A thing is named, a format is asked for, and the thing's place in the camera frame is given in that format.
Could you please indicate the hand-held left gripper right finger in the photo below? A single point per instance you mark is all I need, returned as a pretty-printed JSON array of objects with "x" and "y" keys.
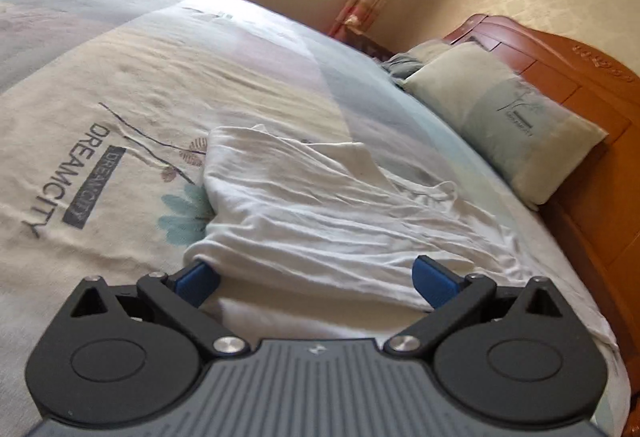
[{"x": 435, "y": 282}]

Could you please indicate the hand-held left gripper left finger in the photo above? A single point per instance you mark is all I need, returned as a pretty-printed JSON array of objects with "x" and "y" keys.
[{"x": 197, "y": 286}]

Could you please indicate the white printed sweatshirt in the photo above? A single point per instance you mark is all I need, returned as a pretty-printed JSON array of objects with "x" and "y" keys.
[{"x": 310, "y": 217}]

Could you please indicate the wooden bed headboard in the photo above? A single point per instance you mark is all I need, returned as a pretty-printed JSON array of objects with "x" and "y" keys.
[{"x": 600, "y": 227}]

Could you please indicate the pale patchwork pillow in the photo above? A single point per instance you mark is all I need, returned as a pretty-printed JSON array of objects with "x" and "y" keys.
[{"x": 500, "y": 117}]

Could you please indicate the patchwork floral bed sheet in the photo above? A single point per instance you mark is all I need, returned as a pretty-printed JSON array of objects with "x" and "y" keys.
[{"x": 100, "y": 92}]

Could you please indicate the grey crumpled cloth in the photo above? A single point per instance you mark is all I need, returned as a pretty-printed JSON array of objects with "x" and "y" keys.
[{"x": 405, "y": 62}]

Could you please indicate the wooden bedside shelf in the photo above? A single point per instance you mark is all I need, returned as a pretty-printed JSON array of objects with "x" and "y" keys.
[{"x": 367, "y": 42}]

